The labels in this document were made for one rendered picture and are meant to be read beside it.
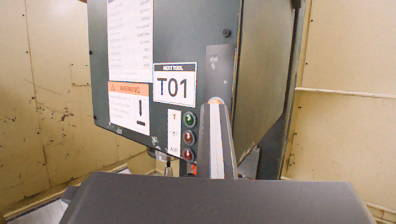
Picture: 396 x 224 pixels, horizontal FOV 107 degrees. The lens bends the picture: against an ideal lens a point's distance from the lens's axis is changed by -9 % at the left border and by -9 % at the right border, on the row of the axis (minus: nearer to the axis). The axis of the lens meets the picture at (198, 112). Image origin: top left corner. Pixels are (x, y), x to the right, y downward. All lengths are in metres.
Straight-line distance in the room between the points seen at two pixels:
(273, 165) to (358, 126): 0.57
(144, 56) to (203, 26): 0.14
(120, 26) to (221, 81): 0.27
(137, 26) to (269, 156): 0.85
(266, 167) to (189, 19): 0.87
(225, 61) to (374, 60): 1.12
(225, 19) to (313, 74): 1.04
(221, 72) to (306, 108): 1.05
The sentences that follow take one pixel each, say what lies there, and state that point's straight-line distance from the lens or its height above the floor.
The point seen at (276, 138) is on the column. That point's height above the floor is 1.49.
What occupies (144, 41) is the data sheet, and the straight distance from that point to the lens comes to 0.35.
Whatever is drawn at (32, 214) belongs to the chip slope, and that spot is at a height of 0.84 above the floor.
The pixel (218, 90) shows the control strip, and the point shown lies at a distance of 0.24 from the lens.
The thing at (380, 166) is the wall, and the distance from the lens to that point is 1.39.
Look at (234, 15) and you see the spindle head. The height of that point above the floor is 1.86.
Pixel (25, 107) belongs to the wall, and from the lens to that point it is 1.43.
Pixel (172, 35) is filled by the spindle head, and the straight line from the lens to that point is 0.30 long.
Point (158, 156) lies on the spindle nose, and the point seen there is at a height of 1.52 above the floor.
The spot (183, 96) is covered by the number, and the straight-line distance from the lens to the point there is 0.27.
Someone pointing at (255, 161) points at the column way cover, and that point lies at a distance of 0.96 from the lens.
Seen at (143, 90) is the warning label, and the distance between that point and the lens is 0.35.
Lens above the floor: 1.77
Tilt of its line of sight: 11 degrees down
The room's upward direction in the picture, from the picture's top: 2 degrees clockwise
